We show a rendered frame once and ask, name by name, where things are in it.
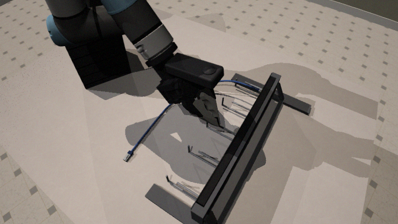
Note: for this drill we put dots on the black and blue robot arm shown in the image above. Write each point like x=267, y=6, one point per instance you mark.
x=79, y=21

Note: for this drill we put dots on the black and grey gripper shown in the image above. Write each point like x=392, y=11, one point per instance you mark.
x=177, y=90

